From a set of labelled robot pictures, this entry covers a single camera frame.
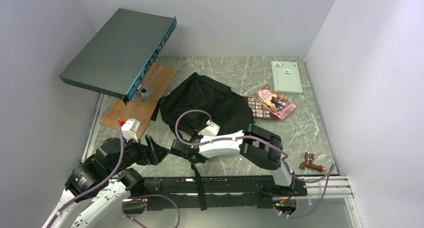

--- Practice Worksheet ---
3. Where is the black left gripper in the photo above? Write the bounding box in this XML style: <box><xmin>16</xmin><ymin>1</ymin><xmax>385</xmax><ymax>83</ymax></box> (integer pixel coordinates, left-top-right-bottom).
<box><xmin>107</xmin><ymin>133</ymin><xmax>170</xmax><ymax>177</ymax></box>

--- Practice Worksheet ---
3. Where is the black student backpack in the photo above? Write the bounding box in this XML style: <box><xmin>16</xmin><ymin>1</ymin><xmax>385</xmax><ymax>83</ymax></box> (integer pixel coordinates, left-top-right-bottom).
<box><xmin>150</xmin><ymin>72</ymin><xmax>254</xmax><ymax>211</ymax></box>

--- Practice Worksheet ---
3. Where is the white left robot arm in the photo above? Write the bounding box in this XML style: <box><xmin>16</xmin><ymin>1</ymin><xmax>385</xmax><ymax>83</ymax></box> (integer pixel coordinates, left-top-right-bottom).
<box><xmin>43</xmin><ymin>135</ymin><xmax>170</xmax><ymax>227</ymax></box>

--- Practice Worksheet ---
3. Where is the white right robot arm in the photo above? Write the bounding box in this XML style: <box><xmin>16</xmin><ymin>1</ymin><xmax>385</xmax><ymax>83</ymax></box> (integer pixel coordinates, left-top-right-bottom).
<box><xmin>170</xmin><ymin>124</ymin><xmax>295</xmax><ymax>195</ymax></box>

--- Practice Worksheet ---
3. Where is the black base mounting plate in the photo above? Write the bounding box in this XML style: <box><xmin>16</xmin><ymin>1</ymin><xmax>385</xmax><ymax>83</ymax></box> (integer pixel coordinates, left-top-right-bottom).
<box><xmin>129</xmin><ymin>175</ymin><xmax>308</xmax><ymax>211</ymax></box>

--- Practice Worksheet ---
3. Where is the brown wooden board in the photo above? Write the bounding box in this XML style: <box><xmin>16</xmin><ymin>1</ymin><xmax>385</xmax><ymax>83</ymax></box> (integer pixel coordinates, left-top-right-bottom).
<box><xmin>100</xmin><ymin>63</ymin><xmax>177</xmax><ymax>137</ymax></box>

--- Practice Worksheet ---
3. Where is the dark red picture book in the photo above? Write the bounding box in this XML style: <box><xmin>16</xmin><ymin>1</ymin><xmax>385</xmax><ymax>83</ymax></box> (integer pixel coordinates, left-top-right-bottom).
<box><xmin>243</xmin><ymin>96</ymin><xmax>279</xmax><ymax>124</ymax></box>

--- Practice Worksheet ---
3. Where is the pink illustrated book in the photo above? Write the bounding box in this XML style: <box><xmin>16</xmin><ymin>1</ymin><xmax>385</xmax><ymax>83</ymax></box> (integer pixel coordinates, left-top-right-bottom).
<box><xmin>252</xmin><ymin>86</ymin><xmax>296</xmax><ymax>120</ymax></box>

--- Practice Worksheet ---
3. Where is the brown wooden faucet toy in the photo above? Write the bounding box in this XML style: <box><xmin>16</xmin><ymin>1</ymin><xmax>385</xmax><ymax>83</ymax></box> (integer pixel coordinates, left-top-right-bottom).
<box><xmin>299</xmin><ymin>151</ymin><xmax>326</xmax><ymax>172</ymax></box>

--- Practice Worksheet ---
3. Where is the pale green notebook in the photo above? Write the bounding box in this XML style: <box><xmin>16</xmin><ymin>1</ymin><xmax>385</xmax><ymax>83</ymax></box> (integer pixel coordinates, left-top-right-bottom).
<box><xmin>271</xmin><ymin>61</ymin><xmax>303</xmax><ymax>94</ymax></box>

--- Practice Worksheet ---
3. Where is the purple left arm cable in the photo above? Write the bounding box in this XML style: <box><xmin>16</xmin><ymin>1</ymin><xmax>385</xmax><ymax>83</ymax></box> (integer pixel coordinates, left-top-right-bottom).
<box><xmin>44</xmin><ymin>119</ymin><xmax>181</xmax><ymax>228</ymax></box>

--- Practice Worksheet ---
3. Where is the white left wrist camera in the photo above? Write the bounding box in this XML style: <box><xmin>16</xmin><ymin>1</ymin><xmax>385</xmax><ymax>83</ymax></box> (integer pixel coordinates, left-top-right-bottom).
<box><xmin>118</xmin><ymin>118</ymin><xmax>140</xmax><ymax>142</ymax></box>

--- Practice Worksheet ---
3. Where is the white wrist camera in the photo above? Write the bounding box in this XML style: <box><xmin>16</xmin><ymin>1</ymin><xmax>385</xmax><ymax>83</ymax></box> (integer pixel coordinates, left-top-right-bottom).
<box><xmin>198</xmin><ymin>120</ymin><xmax>220</xmax><ymax>136</ymax></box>
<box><xmin>118</xmin><ymin>118</ymin><xmax>140</xmax><ymax>142</ymax></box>

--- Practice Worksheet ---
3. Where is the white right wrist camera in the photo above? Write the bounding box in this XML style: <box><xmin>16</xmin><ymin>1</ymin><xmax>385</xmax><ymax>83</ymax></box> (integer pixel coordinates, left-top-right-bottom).
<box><xmin>198</xmin><ymin>120</ymin><xmax>220</xmax><ymax>136</ymax></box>

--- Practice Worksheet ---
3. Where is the grey metal stand bracket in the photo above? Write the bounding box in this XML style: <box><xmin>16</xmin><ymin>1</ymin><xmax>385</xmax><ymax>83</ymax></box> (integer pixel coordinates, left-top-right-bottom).
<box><xmin>132</xmin><ymin>85</ymin><xmax>153</xmax><ymax>103</ymax></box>

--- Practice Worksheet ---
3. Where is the grey network switch box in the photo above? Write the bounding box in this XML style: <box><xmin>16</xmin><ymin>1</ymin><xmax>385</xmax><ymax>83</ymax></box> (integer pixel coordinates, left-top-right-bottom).
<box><xmin>60</xmin><ymin>9</ymin><xmax>177</xmax><ymax>104</ymax></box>

